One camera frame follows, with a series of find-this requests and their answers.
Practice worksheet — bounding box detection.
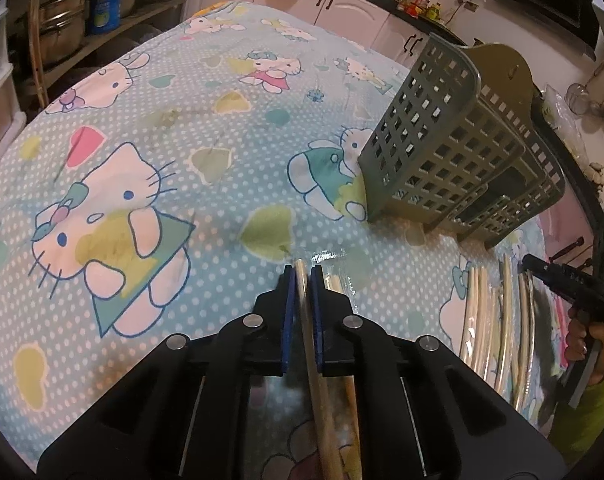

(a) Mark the wooden chopstick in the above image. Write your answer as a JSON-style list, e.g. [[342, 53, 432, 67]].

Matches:
[[293, 259, 343, 479]]

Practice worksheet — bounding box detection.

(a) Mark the green plastic utensil basket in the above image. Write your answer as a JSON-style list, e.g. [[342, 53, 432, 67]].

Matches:
[[358, 35, 565, 248]]

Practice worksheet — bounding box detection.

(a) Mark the right hand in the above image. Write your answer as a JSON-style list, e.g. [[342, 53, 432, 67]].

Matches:
[[564, 307, 604, 386]]

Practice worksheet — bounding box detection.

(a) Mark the wrapped chopstick on table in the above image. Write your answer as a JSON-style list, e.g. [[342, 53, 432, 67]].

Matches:
[[460, 266, 488, 375]]

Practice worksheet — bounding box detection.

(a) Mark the Hello Kitty tablecloth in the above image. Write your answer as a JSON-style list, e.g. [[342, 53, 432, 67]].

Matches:
[[0, 1, 546, 474]]

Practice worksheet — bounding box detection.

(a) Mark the wooden shelf rack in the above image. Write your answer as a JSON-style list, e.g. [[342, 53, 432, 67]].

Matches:
[[26, 0, 185, 108]]

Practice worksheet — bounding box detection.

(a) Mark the blue canister on shelf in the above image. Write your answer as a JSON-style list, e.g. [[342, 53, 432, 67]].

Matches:
[[88, 0, 121, 35]]

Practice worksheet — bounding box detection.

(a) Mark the steel pot on shelf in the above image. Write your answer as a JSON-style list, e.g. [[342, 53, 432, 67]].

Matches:
[[40, 0, 87, 66]]

